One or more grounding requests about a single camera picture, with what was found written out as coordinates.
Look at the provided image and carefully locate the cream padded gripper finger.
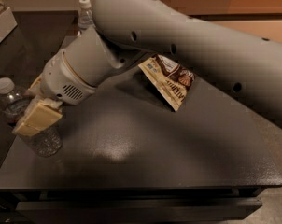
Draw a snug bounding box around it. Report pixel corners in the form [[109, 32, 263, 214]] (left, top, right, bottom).
[[13, 96, 63, 137], [27, 76, 42, 96]]

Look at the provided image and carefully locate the clear bottle red-banded label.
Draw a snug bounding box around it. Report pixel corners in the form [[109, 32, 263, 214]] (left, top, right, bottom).
[[0, 77, 63, 158]]

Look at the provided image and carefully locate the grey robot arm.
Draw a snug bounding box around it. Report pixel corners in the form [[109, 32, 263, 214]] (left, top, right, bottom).
[[13, 0, 282, 136]]

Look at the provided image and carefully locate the clear bottle white label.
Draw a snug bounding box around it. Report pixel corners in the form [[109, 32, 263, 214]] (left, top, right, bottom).
[[78, 0, 94, 32]]

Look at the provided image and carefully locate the white box at left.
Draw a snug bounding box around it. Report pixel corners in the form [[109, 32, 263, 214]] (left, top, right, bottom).
[[0, 7, 17, 43]]

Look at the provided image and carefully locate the brown cream snack bag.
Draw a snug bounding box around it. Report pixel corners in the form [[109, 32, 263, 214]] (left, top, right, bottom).
[[138, 55, 195, 111]]

